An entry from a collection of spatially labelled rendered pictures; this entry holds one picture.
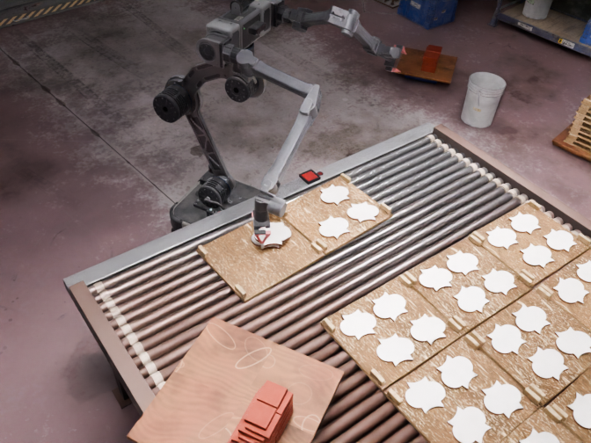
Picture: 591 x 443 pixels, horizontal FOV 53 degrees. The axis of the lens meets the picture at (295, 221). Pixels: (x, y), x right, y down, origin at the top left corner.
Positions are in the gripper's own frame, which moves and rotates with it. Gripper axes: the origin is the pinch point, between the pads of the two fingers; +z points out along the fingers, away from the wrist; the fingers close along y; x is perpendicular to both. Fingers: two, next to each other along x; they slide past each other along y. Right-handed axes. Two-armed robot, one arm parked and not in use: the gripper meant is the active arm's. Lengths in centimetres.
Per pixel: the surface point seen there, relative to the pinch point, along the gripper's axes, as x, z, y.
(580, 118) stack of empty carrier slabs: -263, 60, 174
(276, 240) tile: -6.2, 0.6, -3.8
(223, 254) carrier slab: 15.9, 5.4, -5.4
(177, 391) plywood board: 34, -3, -74
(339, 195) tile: -39.0, 2.8, 26.2
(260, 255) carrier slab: 0.7, 5.2, -7.4
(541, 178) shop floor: -227, 92, 142
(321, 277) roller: -23.0, 7.1, -20.2
